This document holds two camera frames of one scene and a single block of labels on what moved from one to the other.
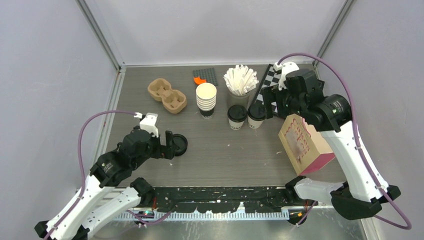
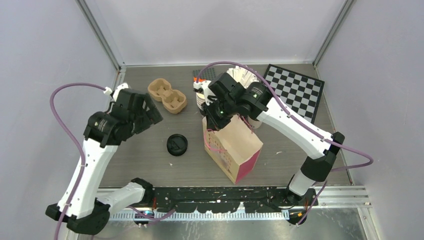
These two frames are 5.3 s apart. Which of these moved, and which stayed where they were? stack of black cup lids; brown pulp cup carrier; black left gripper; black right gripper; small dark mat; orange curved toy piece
Moved: black left gripper; black right gripper
Stayed: stack of black cup lids; brown pulp cup carrier; small dark mat; orange curved toy piece
